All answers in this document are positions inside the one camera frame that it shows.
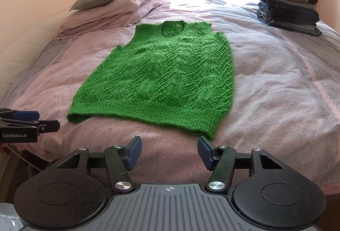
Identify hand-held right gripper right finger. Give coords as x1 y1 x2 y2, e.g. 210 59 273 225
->
198 136 285 192

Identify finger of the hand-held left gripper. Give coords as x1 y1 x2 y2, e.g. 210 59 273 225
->
0 108 40 121
0 120 60 133

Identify pink pillows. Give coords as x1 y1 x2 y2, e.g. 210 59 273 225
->
53 0 170 40

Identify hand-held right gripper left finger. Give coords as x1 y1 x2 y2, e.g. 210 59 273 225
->
56 136 142 193

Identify stack of folded clothes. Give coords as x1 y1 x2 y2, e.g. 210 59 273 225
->
257 0 322 36

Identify green knitted vest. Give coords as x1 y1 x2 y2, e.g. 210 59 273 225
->
66 20 234 141

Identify white padded headboard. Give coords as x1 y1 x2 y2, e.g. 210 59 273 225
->
0 5 77 72

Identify bed with pink cover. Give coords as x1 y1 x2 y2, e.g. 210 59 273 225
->
0 0 340 194

